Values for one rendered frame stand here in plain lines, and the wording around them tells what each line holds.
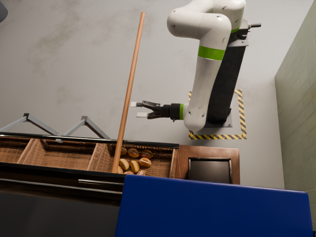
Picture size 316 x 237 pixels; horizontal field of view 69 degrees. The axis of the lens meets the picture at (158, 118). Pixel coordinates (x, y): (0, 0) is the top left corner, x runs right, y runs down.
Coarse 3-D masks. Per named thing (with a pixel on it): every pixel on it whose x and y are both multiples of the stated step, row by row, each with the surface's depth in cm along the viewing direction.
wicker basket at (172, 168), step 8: (104, 144) 179; (112, 144) 188; (104, 152) 179; (112, 152) 191; (152, 152) 186; (160, 152) 185; (168, 152) 184; (176, 152) 183; (104, 160) 179; (112, 160) 188; (128, 160) 186; (136, 160) 185; (152, 160) 183; (160, 160) 182; (168, 160) 181; (96, 168) 166; (104, 168) 180; (128, 168) 184; (144, 168) 182; (152, 168) 181; (160, 168) 180; (168, 168) 179; (160, 176) 177
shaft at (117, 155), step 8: (144, 16) 165; (136, 40) 155; (136, 48) 152; (136, 56) 150; (128, 80) 143; (128, 88) 140; (128, 96) 138; (128, 104) 137; (120, 128) 130; (120, 136) 128; (120, 144) 126; (120, 152) 126; (112, 168) 121
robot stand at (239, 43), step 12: (228, 48) 145; (240, 48) 144; (228, 60) 155; (240, 60) 154; (228, 72) 168; (216, 84) 182; (228, 84) 182; (216, 96) 200; (228, 96) 199; (240, 96) 257; (216, 108) 220; (228, 108) 219; (240, 108) 252; (216, 120) 246; (228, 120) 247; (240, 120) 246; (192, 132) 249
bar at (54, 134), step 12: (24, 120) 173; (36, 120) 184; (84, 120) 165; (0, 132) 146; (48, 132) 202; (72, 132) 151; (96, 132) 186; (132, 144) 129; (144, 144) 127; (156, 144) 126; (168, 144) 125
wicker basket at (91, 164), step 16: (32, 144) 187; (48, 144) 204; (64, 144) 202; (80, 144) 199; (96, 144) 179; (32, 160) 187; (48, 160) 197; (64, 160) 195; (80, 160) 193; (96, 160) 180
